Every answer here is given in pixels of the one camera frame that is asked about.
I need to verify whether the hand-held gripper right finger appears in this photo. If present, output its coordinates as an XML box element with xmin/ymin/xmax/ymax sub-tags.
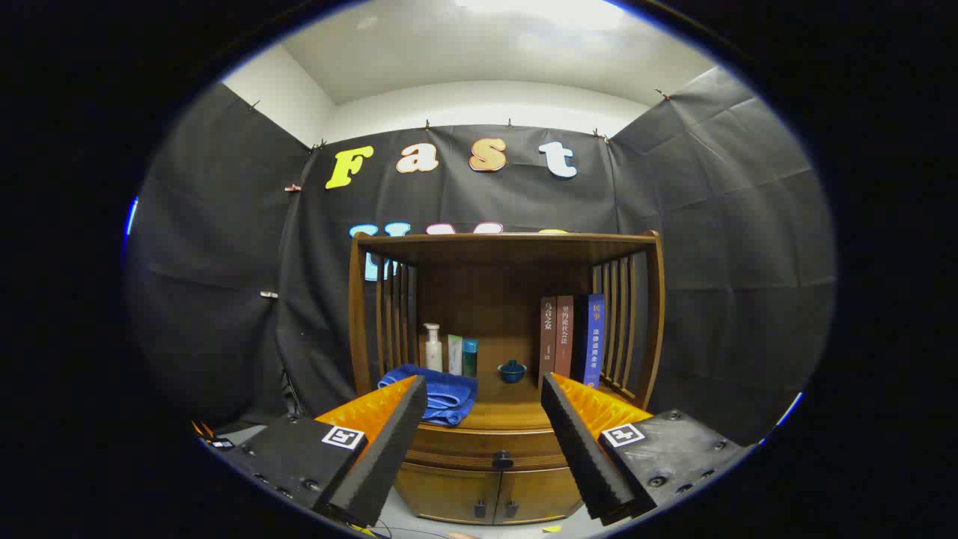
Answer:
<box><xmin>540</xmin><ymin>372</ymin><xmax>754</xmax><ymax>526</ymax></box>

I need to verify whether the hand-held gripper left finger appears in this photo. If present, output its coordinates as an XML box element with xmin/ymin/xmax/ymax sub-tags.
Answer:
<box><xmin>225</xmin><ymin>374</ymin><xmax>428</xmax><ymax>529</ymax></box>

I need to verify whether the wooden drawer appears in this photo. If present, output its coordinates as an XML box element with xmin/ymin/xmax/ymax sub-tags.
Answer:
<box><xmin>405</xmin><ymin>424</ymin><xmax>571</xmax><ymax>473</ymax></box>

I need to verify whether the wooden cabinet door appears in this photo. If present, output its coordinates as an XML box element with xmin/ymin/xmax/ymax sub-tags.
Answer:
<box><xmin>394</xmin><ymin>462</ymin><xmax>501</xmax><ymax>523</ymax></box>
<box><xmin>494</xmin><ymin>467</ymin><xmax>585</xmax><ymax>524</ymax></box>

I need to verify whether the wooden countertop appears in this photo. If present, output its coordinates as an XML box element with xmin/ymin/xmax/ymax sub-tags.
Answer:
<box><xmin>372</xmin><ymin>358</ymin><xmax>652</xmax><ymax>433</ymax></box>

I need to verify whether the wooden cabinet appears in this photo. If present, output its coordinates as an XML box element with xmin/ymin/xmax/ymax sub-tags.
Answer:
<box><xmin>348</xmin><ymin>231</ymin><xmax>665</xmax><ymax>525</ymax></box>

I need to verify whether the folded blue towel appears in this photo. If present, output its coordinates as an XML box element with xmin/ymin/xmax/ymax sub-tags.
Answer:
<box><xmin>378</xmin><ymin>364</ymin><xmax>478</xmax><ymax>427</ymax></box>

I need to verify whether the reddish brown book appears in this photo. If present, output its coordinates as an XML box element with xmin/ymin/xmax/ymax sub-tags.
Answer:
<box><xmin>555</xmin><ymin>295</ymin><xmax>576</xmax><ymax>379</ymax></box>

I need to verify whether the blue book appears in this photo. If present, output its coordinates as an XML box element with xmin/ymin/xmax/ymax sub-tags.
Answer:
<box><xmin>573</xmin><ymin>293</ymin><xmax>605</xmax><ymax>389</ymax></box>

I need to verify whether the dark brown book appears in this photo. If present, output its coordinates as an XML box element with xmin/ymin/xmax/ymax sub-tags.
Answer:
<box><xmin>539</xmin><ymin>296</ymin><xmax>558</xmax><ymax>390</ymax></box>

